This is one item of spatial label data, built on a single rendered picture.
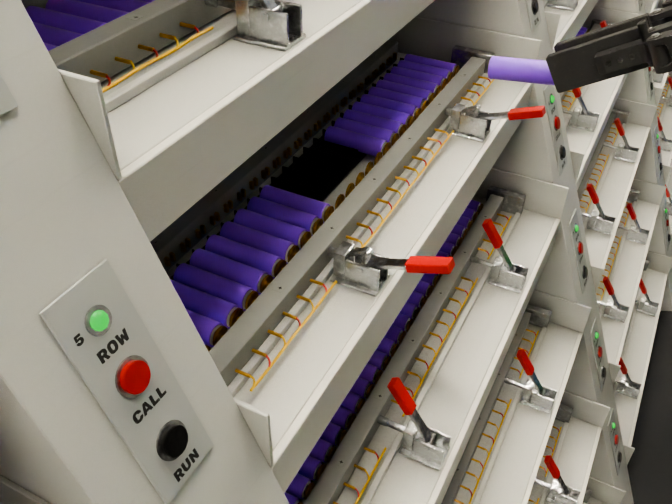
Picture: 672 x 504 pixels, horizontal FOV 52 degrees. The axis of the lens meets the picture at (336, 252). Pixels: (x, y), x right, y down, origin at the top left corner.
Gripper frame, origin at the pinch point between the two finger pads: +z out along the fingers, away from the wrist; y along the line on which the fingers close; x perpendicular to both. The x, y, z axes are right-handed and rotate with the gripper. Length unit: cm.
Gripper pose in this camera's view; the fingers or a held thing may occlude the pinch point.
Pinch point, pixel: (601, 54)
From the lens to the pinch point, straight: 56.8
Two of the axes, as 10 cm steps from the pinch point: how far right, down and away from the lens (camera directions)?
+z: -7.7, 1.3, 6.3
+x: -4.4, -8.2, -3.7
